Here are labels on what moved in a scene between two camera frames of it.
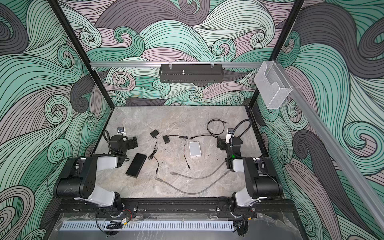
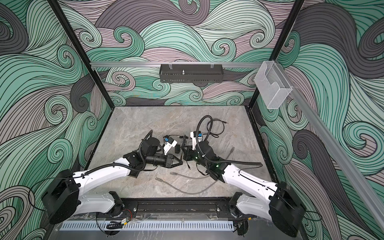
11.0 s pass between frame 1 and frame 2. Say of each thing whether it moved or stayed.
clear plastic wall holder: stayed
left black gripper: moved
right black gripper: moved
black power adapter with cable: moved
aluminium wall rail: stayed
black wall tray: stayed
